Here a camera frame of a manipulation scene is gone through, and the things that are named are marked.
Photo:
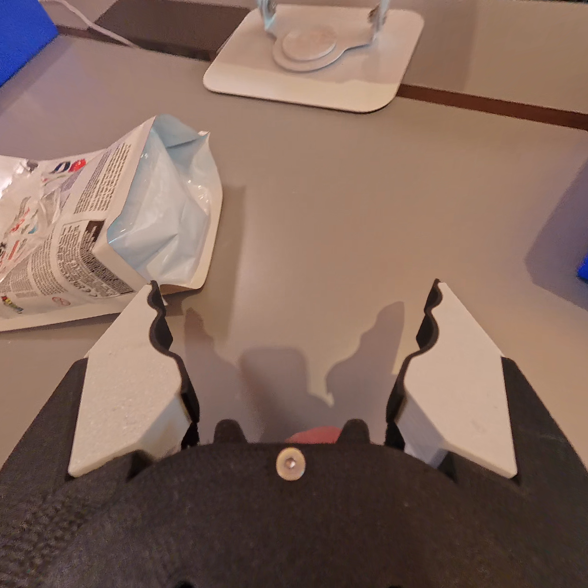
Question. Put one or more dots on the black desk mat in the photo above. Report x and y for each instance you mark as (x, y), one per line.
(174, 27)

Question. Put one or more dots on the printed plastic toy bag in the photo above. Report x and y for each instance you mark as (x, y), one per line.
(160, 220)

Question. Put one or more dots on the blue plastic bin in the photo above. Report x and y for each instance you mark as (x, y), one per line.
(583, 266)
(23, 36)

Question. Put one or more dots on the white document stand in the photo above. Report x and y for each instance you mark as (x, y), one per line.
(367, 69)

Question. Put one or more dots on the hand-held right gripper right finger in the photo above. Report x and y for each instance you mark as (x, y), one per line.
(459, 390)

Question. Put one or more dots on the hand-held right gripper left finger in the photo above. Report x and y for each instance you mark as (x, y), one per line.
(128, 390)

